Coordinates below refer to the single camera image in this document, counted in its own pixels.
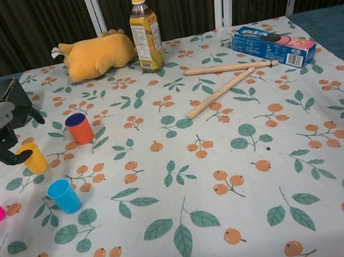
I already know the yellow plastic cup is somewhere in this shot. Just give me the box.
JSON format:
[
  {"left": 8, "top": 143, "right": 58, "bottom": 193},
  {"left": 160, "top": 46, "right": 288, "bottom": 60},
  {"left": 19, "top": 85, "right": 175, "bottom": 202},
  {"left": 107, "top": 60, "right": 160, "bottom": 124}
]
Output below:
[{"left": 14, "top": 140, "right": 50, "bottom": 178}]

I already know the blue cookie box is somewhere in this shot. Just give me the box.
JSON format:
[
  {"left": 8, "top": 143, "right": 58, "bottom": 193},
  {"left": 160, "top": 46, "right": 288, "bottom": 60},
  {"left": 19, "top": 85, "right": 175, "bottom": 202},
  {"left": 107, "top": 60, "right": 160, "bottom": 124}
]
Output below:
[{"left": 228, "top": 15, "right": 321, "bottom": 79}]

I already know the tea bottle yellow cap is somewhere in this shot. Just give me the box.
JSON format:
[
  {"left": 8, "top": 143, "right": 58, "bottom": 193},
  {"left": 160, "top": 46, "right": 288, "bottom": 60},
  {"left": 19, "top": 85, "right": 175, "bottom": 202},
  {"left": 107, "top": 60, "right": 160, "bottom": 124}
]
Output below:
[{"left": 125, "top": 0, "right": 167, "bottom": 75}]

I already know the wooden stick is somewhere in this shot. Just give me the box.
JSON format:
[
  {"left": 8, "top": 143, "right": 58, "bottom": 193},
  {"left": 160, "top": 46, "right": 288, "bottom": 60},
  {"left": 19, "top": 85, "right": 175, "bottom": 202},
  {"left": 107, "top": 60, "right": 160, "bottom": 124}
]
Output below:
[
  {"left": 184, "top": 55, "right": 278, "bottom": 82},
  {"left": 181, "top": 66, "right": 261, "bottom": 120}
]

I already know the floral tablecloth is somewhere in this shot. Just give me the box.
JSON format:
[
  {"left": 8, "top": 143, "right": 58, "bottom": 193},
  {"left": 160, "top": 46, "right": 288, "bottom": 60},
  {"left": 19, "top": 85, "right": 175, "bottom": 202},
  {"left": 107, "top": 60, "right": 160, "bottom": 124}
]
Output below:
[{"left": 0, "top": 5, "right": 344, "bottom": 257}]

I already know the orange plastic cup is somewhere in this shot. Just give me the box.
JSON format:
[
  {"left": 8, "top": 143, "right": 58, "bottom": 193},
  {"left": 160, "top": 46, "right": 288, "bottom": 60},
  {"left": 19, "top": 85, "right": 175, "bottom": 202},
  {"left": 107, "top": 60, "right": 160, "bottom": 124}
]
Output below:
[{"left": 63, "top": 111, "right": 96, "bottom": 148}]

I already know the dark blue plastic cup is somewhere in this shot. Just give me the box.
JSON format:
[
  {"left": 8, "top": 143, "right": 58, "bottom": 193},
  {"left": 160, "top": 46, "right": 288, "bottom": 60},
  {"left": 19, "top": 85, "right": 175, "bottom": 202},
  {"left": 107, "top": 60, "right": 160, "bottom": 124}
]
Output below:
[{"left": 64, "top": 112, "right": 87, "bottom": 128}]

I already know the light blue plastic cup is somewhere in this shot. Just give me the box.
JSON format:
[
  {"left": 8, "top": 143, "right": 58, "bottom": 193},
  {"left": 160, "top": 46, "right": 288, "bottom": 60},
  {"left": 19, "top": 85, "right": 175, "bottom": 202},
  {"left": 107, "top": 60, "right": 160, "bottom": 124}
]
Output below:
[{"left": 45, "top": 176, "right": 83, "bottom": 218}]

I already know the yellow plush toy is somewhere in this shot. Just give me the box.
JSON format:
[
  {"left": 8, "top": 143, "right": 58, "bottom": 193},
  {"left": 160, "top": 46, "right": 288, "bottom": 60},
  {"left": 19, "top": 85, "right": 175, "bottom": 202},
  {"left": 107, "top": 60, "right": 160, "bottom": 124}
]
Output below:
[{"left": 49, "top": 26, "right": 140, "bottom": 87}]

